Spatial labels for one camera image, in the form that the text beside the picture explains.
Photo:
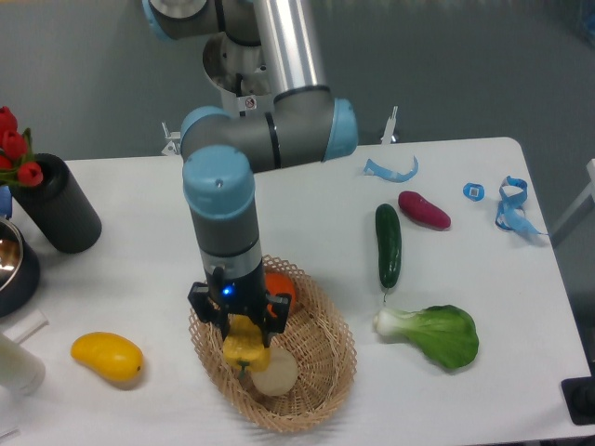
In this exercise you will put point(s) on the dark metal bowl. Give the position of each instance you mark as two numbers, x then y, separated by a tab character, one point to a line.
20	269

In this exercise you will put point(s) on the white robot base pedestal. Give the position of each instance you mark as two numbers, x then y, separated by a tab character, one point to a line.
239	73

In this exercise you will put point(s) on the yellow mango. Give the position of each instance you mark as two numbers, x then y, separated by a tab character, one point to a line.
111	356

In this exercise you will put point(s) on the woven wicker basket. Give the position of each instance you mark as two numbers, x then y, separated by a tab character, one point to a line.
321	343

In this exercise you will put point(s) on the red tulip flowers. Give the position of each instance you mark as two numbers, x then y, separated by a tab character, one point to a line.
18	165

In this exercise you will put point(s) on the orange fruit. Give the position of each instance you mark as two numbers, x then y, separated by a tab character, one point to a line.
278	283

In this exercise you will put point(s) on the black device at edge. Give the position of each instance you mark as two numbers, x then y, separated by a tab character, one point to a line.
579	397

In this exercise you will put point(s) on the yellow bell pepper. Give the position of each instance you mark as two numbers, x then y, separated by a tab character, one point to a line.
243	348

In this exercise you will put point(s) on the green bok choy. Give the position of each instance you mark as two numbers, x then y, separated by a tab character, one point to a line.
446	334

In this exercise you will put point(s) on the translucent white bottle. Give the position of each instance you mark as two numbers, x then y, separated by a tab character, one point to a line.
21	371

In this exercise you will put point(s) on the small blue tape roll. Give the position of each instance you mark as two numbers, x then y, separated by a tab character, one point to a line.
474	192

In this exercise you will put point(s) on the white paper strip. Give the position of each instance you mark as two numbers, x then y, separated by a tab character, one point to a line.
25	327

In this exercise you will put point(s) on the tangled blue ribbon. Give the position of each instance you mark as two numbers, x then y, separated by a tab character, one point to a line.
510	213

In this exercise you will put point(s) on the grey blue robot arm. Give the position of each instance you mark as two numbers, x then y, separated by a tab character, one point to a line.
285	115

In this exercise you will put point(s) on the purple sweet potato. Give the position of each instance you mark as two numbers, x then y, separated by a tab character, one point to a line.
421	211

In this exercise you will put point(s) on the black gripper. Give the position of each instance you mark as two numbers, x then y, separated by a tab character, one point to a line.
218	298

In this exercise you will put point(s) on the green cucumber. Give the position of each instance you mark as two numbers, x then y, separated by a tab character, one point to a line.
389	245

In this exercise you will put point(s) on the black cylindrical vase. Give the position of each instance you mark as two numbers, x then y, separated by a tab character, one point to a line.
59	207

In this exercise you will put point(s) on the beige round onion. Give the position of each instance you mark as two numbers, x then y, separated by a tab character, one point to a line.
279	377

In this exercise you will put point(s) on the curved blue tape strip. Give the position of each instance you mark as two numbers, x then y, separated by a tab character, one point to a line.
375	170

